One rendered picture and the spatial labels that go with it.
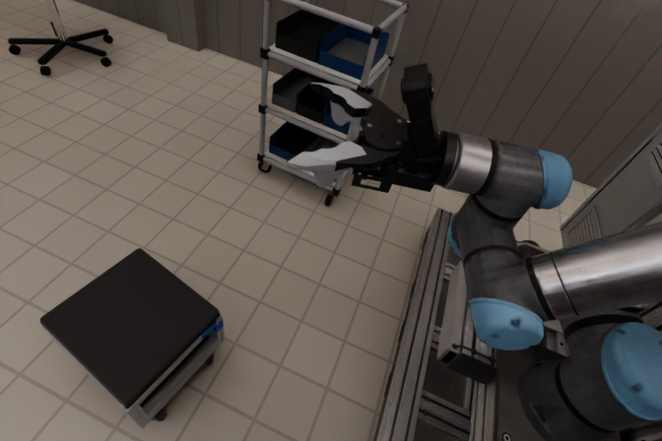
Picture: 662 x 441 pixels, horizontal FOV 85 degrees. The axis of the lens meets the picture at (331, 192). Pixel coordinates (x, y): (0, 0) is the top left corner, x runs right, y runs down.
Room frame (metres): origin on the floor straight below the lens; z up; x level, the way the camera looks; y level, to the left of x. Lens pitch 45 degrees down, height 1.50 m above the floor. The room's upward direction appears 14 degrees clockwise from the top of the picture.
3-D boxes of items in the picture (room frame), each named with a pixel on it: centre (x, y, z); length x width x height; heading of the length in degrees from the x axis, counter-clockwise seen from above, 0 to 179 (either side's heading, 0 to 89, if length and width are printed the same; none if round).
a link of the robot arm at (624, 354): (0.28, -0.50, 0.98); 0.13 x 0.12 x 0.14; 2
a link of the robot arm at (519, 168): (0.40, -0.24, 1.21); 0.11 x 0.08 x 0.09; 92
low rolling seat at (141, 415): (0.45, 0.51, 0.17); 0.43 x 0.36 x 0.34; 66
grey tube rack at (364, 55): (1.63, 0.15, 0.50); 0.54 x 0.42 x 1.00; 74
